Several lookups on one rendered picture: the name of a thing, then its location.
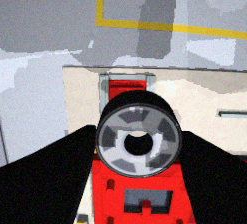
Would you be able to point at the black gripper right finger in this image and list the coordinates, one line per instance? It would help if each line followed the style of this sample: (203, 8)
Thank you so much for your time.
(216, 182)

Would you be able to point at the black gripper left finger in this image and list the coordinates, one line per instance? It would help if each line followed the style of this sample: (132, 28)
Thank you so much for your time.
(46, 186)

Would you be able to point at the black rubber tyre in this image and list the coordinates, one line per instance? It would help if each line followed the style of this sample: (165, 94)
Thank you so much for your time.
(144, 156)

